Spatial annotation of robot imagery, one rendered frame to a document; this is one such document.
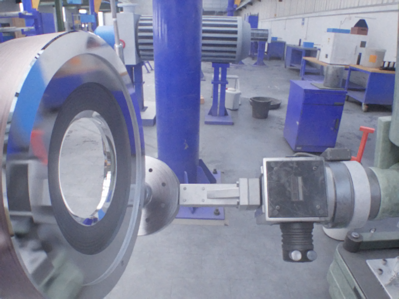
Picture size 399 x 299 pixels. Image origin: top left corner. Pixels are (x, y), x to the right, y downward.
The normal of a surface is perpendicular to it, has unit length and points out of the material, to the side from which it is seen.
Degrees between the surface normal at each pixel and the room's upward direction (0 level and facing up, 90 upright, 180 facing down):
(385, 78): 90
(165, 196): 50
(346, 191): 54
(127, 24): 90
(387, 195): 61
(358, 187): 45
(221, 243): 0
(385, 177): 25
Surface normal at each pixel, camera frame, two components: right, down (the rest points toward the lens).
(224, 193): -0.53, -0.25
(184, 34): 0.31, 0.40
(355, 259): 0.02, -0.91
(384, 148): -0.10, 0.44
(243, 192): -0.12, -0.29
